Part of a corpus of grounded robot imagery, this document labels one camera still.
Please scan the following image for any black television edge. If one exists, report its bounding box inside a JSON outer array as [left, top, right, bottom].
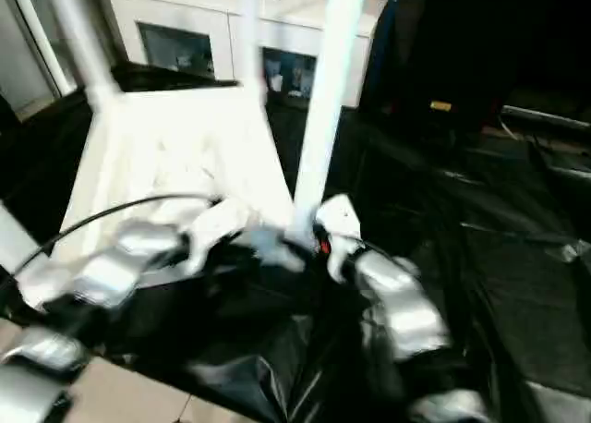
[[500, 105, 591, 134]]

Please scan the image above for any white glass-door cabinet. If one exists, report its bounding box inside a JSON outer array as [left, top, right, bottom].
[[107, 0, 388, 109]]

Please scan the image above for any white plastic table top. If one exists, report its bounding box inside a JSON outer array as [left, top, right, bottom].
[[18, 83, 325, 309]]

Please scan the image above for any black plastic mat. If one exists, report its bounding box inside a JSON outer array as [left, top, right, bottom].
[[0, 62, 591, 423]]

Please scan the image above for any white plastic table leg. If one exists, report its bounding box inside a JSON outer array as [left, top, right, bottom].
[[238, 0, 270, 106], [58, 0, 125, 111], [0, 199, 53, 259], [289, 0, 371, 245]]

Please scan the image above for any white door frame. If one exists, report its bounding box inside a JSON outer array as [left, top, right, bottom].
[[7, 0, 80, 97]]

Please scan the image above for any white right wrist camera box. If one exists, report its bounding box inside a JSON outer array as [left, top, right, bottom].
[[315, 194, 367, 284]]

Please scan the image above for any black speaker box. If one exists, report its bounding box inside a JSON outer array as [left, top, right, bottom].
[[358, 0, 519, 134]]

